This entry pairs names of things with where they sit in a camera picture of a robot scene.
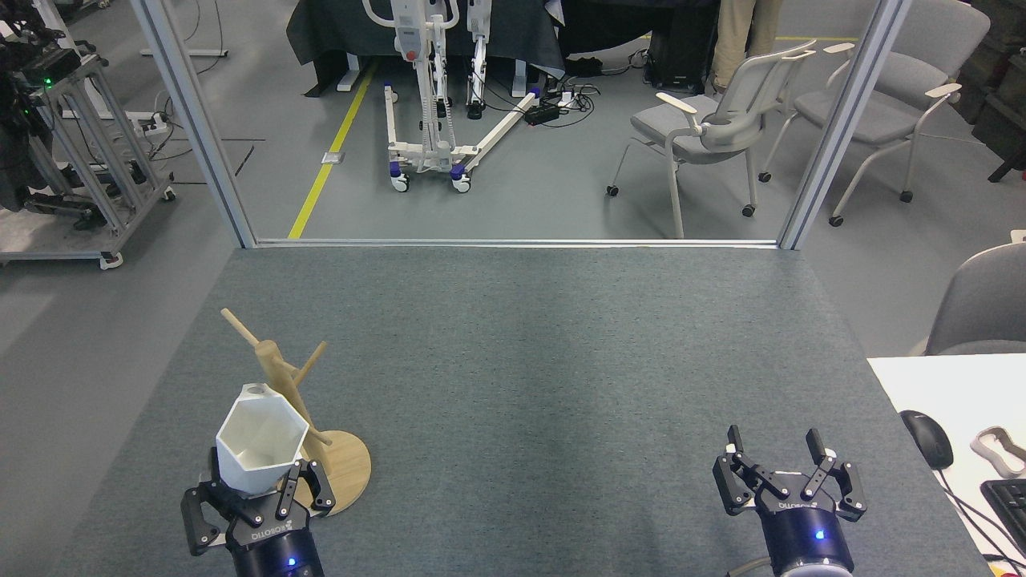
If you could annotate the black case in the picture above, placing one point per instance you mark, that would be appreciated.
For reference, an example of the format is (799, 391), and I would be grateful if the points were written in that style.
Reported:
(677, 56)

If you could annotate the grey mesh-back chair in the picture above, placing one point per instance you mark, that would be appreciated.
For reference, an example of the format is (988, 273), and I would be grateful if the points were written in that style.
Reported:
(681, 136)

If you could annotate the silver floor socket plate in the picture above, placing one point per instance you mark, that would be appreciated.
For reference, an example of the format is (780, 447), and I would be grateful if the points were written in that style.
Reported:
(333, 158)

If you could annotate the black equipment on trolley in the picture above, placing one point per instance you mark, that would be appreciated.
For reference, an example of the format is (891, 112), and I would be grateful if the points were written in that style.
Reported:
(16, 152)

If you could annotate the aluminium frame trolley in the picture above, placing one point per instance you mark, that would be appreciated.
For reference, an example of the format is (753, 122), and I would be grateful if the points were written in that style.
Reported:
(56, 255)

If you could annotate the wooden cup rack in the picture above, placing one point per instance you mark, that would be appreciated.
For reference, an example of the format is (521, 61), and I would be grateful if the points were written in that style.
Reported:
(346, 465)

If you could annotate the white power strip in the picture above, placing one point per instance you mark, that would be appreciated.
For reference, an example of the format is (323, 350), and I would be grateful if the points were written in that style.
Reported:
(156, 122)

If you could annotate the silver table post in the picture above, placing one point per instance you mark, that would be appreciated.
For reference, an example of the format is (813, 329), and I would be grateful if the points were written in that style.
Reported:
(843, 120)
(192, 120)

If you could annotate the black cloth covered table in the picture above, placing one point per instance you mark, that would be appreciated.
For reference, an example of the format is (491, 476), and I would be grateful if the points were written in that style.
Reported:
(337, 32)

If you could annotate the black computer mouse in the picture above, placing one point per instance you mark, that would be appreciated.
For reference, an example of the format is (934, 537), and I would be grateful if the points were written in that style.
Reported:
(926, 439)

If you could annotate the silver table edge rail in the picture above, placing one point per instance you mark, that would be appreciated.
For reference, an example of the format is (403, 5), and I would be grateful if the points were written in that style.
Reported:
(513, 243)

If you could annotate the white hexagonal cup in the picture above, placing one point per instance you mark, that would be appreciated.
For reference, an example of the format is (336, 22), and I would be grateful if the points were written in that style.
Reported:
(260, 441)

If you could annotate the grey and white handheld device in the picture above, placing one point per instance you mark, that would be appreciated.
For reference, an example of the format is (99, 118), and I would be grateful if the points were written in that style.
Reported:
(982, 442)

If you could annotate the grey chair back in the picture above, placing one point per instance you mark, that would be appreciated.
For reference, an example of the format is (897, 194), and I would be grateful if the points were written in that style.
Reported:
(986, 304)

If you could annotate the white desk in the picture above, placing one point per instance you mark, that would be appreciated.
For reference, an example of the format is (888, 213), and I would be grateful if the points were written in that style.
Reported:
(962, 393)

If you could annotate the white stand on wheels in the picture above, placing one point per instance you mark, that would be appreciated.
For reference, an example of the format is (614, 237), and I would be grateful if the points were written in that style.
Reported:
(421, 152)

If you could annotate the black power strip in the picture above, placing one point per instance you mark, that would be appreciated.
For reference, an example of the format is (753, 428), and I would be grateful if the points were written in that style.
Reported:
(543, 114)

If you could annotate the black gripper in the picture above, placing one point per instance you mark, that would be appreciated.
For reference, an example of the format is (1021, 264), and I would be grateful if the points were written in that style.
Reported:
(272, 545)
(801, 533)

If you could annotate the grey padded chair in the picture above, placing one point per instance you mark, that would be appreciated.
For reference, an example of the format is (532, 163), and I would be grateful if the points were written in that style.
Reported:
(898, 120)

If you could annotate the black keyboard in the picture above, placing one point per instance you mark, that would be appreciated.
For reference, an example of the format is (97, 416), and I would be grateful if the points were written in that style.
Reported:
(1010, 505)

